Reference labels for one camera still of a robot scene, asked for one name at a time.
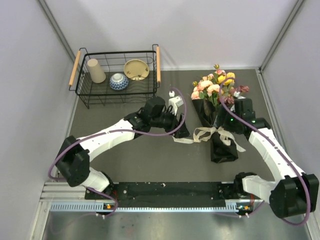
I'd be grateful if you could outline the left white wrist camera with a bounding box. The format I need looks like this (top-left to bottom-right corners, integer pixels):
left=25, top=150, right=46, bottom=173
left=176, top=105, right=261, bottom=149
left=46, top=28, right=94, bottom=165
left=168, top=90, right=184, bottom=116

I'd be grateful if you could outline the cream ribbon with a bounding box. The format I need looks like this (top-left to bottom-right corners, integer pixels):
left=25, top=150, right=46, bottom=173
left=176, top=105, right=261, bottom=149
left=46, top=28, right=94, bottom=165
left=173, top=127, right=246, bottom=153

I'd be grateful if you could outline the black wire basket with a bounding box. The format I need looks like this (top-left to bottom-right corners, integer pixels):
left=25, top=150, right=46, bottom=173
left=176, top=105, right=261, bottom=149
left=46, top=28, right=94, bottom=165
left=68, top=44, right=161, bottom=108

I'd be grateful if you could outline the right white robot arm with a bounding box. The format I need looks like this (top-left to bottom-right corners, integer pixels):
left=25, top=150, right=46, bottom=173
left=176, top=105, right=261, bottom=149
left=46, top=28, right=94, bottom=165
left=216, top=97, right=320, bottom=219

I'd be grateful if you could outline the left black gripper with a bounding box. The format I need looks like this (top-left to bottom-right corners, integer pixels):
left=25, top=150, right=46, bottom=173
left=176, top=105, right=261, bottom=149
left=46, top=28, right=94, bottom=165
left=150, top=106, right=191, bottom=139

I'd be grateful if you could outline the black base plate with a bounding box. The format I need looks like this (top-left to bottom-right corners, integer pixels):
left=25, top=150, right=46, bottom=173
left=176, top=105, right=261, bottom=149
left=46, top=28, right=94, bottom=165
left=84, top=181, right=253, bottom=202

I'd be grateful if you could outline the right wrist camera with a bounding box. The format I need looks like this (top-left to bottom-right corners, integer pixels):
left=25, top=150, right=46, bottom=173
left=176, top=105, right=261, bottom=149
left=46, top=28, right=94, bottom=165
left=233, top=91, right=243, bottom=99

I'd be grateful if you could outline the beige paper cup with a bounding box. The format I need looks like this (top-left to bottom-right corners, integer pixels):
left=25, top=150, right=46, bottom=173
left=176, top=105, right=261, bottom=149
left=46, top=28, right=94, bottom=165
left=87, top=58, right=106, bottom=84

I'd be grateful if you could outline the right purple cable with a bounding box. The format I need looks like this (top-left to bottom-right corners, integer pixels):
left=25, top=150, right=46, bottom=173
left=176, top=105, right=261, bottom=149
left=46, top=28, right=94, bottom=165
left=217, top=77, right=312, bottom=227

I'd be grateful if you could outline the flower bouquet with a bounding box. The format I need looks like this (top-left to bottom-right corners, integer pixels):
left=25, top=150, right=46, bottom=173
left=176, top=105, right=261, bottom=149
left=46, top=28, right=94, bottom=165
left=191, top=64, right=250, bottom=107

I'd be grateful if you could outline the black wrapping paper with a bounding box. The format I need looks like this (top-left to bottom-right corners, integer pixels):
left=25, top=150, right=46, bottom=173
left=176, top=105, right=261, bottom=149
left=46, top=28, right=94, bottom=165
left=192, top=99, right=238, bottom=164

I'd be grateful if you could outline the grey cable duct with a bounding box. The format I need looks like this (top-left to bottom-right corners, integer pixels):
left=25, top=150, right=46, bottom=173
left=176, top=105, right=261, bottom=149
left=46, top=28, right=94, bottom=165
left=49, top=201, right=252, bottom=213

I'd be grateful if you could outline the yellow gold plate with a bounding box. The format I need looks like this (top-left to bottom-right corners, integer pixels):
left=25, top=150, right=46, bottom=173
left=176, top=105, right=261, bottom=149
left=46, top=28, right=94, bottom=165
left=123, top=59, right=150, bottom=81

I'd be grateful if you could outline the purple cable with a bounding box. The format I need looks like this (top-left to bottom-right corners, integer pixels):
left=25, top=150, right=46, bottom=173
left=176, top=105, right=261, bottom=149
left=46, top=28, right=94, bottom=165
left=217, top=77, right=312, bottom=227
left=47, top=86, right=187, bottom=181

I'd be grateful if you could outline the blue white ceramic bowl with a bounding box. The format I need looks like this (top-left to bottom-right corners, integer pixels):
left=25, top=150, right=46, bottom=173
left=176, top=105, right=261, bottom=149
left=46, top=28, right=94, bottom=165
left=109, top=73, right=129, bottom=91

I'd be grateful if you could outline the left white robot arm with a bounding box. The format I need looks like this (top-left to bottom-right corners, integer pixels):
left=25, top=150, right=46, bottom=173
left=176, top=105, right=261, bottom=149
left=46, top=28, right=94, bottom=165
left=55, top=95, right=190, bottom=199

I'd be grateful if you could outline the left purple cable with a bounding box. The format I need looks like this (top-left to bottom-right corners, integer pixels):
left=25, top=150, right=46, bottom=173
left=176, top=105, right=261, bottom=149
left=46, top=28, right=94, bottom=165
left=47, top=86, right=187, bottom=181

